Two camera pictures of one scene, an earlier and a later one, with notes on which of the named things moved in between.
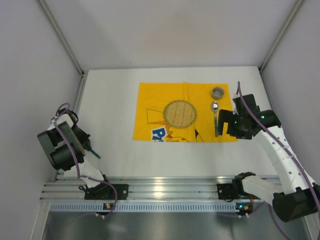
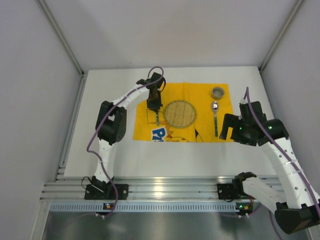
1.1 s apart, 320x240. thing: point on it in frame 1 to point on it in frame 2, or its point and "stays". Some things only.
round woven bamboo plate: [179, 114] stays
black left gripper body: [83, 139] to [155, 106]
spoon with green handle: [215, 106] stays
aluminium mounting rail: [143, 188] stays
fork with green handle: [91, 150] to [157, 118]
